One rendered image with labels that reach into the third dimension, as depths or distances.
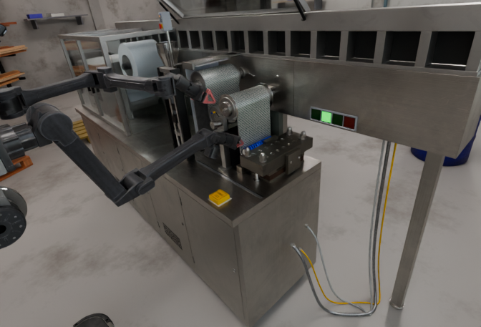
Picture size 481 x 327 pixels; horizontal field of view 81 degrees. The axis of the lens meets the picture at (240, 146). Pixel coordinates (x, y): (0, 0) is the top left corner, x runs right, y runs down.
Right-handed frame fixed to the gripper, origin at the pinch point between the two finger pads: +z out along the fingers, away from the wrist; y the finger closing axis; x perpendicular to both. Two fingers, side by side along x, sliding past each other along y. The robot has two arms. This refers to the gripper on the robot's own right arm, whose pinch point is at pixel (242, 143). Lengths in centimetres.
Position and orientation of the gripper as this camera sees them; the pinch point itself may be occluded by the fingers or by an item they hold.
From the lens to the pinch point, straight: 146.3
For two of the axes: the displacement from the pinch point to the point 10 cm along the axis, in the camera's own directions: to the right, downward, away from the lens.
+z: 6.8, 1.4, 7.2
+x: 3.0, -9.5, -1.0
